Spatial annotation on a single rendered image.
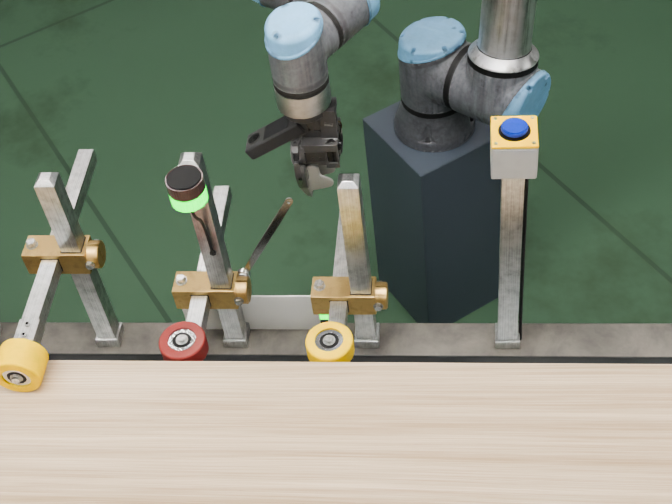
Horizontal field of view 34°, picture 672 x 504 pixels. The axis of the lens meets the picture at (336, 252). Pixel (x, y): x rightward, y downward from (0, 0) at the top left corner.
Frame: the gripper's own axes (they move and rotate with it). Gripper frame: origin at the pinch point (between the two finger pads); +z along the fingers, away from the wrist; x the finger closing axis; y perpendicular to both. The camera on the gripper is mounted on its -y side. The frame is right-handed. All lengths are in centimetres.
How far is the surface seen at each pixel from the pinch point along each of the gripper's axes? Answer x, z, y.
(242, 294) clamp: -13.9, 12.3, -11.7
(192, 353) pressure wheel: -30.5, 7.5, -17.1
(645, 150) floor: 113, 99, 81
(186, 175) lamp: -16.1, -19.7, -15.0
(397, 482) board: -54, 8, 18
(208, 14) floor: 188, 98, -66
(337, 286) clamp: -11.7, 12.8, 5.3
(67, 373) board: -34, 8, -38
